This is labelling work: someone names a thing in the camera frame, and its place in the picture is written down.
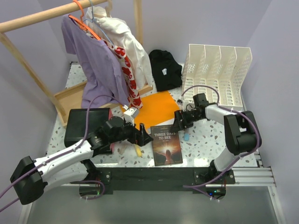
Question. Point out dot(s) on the aluminium rail frame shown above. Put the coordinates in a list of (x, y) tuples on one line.
[(258, 176)]

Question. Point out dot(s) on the yellow highlighter marker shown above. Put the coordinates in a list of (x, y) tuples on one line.
[(138, 150)]

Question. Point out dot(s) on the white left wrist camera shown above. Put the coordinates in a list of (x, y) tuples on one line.
[(130, 114)]

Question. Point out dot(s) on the Three Days To See book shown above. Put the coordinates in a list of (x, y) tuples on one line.
[(166, 146)]

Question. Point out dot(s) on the beige eraser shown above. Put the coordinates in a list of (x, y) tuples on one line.
[(122, 149)]

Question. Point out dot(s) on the wooden clothes rack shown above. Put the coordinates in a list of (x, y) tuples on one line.
[(21, 100)]

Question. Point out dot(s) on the pink drawer tray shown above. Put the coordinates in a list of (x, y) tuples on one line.
[(110, 130)]

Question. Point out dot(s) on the light blue clothes hanger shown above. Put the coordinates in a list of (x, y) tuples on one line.
[(92, 20)]

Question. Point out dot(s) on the orange folder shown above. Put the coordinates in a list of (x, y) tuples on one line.
[(154, 109)]

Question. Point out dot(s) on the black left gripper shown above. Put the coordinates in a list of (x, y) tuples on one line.
[(136, 136)]

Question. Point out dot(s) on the red white patterned garment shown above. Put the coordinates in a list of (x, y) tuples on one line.
[(126, 69)]

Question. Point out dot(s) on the white shirt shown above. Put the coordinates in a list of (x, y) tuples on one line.
[(120, 34)]

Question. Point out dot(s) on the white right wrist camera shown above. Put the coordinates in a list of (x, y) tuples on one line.
[(182, 103)]

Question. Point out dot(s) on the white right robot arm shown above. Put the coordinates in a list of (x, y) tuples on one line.
[(242, 136)]

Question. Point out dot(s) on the cream file organizer rack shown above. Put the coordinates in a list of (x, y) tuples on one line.
[(216, 71)]

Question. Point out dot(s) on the purple t-shirt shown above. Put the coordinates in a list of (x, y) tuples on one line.
[(105, 81)]

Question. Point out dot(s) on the blue highlighter marker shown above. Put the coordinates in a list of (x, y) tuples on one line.
[(186, 137)]

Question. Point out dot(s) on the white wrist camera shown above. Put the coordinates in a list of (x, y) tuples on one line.
[(130, 114), (182, 103)]

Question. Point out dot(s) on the wooden clothes hanger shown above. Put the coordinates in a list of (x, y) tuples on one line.
[(109, 8)]

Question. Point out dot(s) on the black drawer organizer box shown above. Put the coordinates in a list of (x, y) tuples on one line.
[(87, 123)]

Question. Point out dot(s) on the orange clothes hanger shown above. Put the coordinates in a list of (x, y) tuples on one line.
[(81, 24)]

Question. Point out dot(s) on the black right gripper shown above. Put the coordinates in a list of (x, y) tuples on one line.
[(179, 115)]

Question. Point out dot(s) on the black folded garment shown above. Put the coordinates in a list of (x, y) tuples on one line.
[(167, 73)]

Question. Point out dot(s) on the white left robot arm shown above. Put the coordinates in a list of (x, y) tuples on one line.
[(32, 178)]

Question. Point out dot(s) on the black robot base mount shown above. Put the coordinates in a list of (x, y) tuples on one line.
[(109, 179)]

